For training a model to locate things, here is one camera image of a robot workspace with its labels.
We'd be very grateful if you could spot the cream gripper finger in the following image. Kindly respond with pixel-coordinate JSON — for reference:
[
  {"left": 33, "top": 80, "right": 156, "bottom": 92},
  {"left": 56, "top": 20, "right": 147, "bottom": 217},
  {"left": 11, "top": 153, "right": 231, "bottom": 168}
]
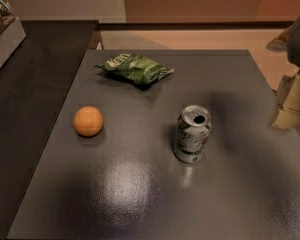
[
  {"left": 272, "top": 72, "right": 300, "bottom": 130},
  {"left": 266, "top": 26, "right": 292, "bottom": 51}
]

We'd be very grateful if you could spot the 7up soda can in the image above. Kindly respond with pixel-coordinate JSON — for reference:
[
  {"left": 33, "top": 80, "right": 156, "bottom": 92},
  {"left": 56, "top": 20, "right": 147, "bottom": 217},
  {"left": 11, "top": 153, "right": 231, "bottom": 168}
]
[{"left": 174, "top": 105, "right": 212, "bottom": 163}]

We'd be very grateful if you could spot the green jalapeno chip bag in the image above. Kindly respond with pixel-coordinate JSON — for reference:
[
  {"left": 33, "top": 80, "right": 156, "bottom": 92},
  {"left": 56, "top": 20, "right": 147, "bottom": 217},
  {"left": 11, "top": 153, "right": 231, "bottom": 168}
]
[{"left": 97, "top": 53, "right": 174, "bottom": 86}]

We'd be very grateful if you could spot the orange ball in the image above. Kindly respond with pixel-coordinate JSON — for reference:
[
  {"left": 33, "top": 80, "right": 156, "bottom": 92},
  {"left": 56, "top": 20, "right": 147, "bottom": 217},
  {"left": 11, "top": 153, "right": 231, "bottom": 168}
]
[{"left": 73, "top": 106, "right": 104, "bottom": 137}]

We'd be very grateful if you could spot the dark side counter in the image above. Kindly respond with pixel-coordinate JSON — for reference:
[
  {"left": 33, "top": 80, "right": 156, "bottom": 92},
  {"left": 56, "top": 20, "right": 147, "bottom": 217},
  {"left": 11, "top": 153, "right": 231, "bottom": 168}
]
[{"left": 0, "top": 20, "right": 99, "bottom": 240}]

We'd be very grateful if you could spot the white snack box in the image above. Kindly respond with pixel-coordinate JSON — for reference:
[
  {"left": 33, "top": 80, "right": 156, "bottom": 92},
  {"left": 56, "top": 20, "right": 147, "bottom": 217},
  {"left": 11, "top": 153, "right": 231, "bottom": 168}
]
[{"left": 0, "top": 0, "right": 26, "bottom": 68}]

